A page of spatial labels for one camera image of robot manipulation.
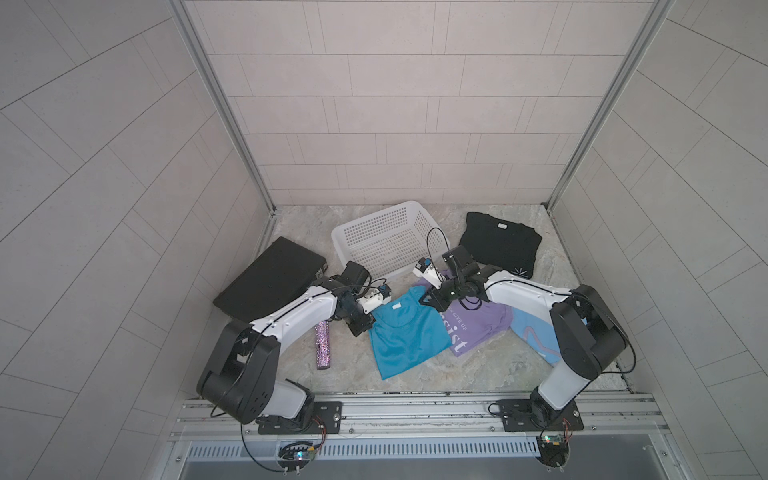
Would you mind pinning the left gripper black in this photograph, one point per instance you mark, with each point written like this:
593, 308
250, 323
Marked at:
360, 321

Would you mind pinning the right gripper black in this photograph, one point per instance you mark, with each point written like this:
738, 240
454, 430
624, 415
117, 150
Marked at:
437, 297

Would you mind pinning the purple Persist t-shirt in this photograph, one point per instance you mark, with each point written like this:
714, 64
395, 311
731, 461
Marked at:
461, 327

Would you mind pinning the teal t-shirt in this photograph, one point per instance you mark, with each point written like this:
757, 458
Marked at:
406, 333

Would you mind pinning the black t-shirt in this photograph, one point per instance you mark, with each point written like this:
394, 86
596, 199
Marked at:
508, 245

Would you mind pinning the light blue t-shirt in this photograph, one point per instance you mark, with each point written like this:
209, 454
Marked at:
538, 334

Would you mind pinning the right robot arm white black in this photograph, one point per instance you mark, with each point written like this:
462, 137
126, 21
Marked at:
587, 335

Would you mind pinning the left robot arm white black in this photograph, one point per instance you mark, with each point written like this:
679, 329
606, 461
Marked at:
240, 377

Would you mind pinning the white perforated plastic basket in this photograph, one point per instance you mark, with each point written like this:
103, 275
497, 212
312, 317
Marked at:
389, 242

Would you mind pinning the purple glitter tumbler bottle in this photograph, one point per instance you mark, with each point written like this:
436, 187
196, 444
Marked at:
322, 345

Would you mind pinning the black hard case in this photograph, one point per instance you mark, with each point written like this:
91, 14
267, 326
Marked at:
275, 278

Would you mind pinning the left green circuit board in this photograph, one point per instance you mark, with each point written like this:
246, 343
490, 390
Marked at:
297, 455

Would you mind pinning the green circuit board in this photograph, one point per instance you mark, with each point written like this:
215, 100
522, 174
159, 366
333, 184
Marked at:
297, 455
554, 451

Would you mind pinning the right green circuit board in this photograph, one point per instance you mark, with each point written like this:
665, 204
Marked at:
554, 451

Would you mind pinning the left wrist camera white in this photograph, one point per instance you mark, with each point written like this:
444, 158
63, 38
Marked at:
375, 298

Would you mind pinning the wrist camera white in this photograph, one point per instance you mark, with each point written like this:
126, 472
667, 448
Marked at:
425, 269
375, 298

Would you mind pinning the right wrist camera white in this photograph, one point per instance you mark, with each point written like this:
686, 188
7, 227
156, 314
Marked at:
425, 269

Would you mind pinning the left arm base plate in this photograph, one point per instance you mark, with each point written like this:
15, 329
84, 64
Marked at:
319, 417

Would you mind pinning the aluminium mounting rail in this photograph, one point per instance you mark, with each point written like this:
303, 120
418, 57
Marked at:
425, 415

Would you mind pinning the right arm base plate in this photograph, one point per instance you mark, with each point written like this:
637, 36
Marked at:
526, 415

